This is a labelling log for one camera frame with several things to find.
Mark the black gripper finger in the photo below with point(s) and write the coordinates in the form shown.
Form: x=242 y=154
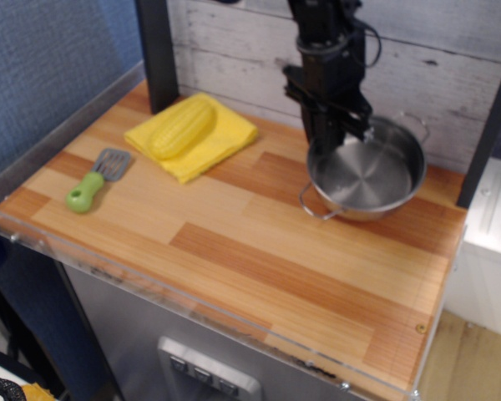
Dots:
x=334 y=134
x=315 y=120

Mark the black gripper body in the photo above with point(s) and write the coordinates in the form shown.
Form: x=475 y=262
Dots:
x=332 y=75

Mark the stainless steel pot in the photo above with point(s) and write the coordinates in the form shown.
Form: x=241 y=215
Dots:
x=365 y=180

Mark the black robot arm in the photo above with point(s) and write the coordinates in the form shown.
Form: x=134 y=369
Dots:
x=329 y=22

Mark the yellow folded cloth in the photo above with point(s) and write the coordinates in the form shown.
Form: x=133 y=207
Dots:
x=227 y=134

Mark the yellow toy corn cob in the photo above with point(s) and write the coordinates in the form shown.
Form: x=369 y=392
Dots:
x=186 y=122

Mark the clear acrylic table guard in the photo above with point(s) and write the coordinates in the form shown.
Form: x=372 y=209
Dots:
x=355 y=304

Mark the white side cabinet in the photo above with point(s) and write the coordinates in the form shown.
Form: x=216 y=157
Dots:
x=474 y=288

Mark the stainless steel cabinet front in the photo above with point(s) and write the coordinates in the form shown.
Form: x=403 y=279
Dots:
x=129 y=326

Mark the silver dispenser button panel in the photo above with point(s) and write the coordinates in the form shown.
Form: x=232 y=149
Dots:
x=192 y=375

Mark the yellow object bottom left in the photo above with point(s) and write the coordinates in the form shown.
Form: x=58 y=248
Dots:
x=34 y=392

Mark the black left frame post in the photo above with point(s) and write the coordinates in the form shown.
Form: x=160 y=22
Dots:
x=158 y=53

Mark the green handled grey spatula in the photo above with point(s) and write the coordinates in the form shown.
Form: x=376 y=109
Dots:
x=109 y=166

